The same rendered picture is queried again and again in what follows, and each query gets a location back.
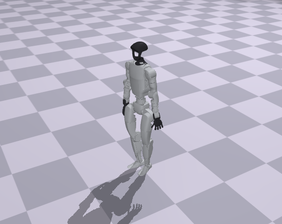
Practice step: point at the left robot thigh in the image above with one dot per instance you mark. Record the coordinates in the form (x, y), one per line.
(145, 127)

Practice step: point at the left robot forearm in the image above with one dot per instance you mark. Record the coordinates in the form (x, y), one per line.
(154, 105)

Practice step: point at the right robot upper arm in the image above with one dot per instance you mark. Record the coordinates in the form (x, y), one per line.
(126, 82)

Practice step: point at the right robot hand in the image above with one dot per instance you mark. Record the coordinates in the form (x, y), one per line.
(125, 104)

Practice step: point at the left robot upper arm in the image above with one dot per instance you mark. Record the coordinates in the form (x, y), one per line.
(151, 76)

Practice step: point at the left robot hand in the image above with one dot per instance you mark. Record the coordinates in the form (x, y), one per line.
(157, 123)

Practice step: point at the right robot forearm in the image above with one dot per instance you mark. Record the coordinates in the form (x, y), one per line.
(126, 95)

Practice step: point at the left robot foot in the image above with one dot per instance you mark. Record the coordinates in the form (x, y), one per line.
(144, 170)

